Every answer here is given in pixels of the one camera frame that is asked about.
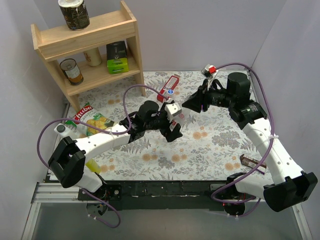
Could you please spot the cream cylindrical container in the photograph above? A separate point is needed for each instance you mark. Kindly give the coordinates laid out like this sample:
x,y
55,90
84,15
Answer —
x,y
93,57

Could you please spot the clear plastic bottle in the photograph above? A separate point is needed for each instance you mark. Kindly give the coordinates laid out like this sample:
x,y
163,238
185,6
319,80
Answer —
x,y
170,96

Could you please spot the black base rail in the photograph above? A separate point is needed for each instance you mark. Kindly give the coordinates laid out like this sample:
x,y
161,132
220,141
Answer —
x,y
167,194

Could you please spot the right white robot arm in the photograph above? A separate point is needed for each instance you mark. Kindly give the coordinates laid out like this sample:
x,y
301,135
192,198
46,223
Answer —
x,y
290,184

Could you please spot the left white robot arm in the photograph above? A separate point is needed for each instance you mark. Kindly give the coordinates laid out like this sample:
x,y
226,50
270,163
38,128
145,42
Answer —
x,y
70,156

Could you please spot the green Chuba chips bag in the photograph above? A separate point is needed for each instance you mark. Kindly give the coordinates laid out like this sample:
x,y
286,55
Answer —
x,y
91,116

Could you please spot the tin can on lower shelf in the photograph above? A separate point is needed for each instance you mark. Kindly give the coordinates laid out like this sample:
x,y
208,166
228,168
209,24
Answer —
x,y
72,72

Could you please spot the red rectangular box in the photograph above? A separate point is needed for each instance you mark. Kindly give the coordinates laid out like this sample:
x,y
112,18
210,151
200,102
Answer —
x,y
170,84

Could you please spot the clear bottle with red label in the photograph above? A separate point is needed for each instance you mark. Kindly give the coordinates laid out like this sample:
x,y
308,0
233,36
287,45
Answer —
x,y
178,119

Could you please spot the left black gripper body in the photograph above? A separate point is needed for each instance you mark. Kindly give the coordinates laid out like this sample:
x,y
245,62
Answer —
x,y
166,123

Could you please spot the brown chocolate bar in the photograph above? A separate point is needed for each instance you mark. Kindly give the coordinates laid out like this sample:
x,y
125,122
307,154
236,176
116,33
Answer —
x,y
251,163

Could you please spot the floral table mat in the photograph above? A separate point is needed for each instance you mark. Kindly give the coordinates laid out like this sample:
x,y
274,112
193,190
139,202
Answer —
x,y
209,149

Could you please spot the white bottle grey cap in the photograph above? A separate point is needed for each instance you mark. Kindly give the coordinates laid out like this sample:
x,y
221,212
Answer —
x,y
63,131

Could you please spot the blue bottle cap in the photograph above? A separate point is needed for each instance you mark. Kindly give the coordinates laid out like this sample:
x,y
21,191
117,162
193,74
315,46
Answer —
x,y
170,92

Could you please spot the black and green box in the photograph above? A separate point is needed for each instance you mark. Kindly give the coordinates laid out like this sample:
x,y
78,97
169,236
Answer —
x,y
116,57

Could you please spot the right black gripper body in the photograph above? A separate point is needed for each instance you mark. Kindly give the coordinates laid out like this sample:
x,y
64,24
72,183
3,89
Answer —
x,y
203,97

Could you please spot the yellow bottle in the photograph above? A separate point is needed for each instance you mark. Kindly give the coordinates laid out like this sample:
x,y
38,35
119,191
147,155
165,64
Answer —
x,y
93,166

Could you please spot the wooden shelf unit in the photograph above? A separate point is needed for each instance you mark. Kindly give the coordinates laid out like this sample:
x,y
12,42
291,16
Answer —
x,y
59,42

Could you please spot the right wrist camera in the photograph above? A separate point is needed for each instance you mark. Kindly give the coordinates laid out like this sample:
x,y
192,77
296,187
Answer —
x,y
209,72

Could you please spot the dark can on shelf top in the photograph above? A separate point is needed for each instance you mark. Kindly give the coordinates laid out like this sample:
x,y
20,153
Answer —
x,y
75,14

